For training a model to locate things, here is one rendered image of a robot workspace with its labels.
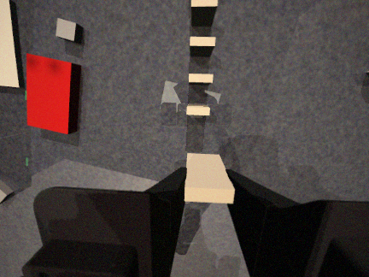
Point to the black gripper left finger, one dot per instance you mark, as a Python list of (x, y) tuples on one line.
[(149, 220)]

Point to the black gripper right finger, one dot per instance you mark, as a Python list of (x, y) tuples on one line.
[(282, 238)]

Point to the cream flat square tile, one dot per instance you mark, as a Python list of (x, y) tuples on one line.
[(11, 71)]

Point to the red rectangular block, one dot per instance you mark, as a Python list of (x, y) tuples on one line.
[(52, 89)]

